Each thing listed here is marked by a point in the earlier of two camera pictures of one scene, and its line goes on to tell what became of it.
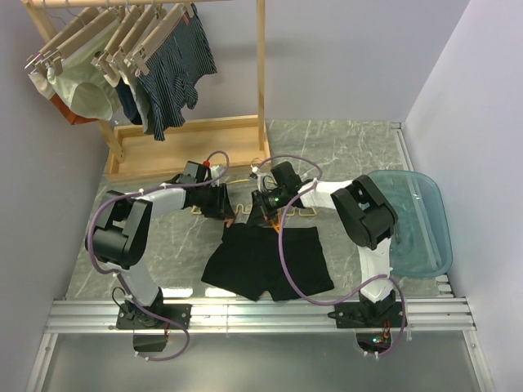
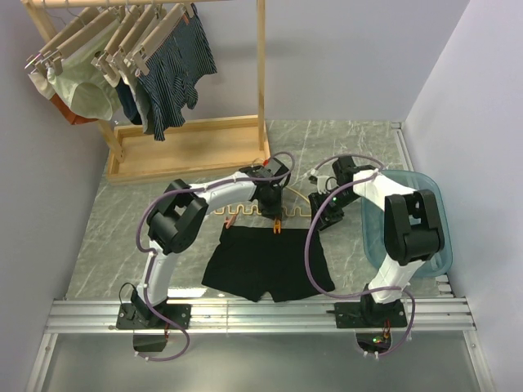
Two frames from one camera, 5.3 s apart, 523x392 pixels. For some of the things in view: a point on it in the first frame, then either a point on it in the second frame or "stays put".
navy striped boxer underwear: [171, 81] stays put
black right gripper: [258, 216] → [328, 218]
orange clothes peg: [275, 226] stays put
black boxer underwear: [248, 261] stays put
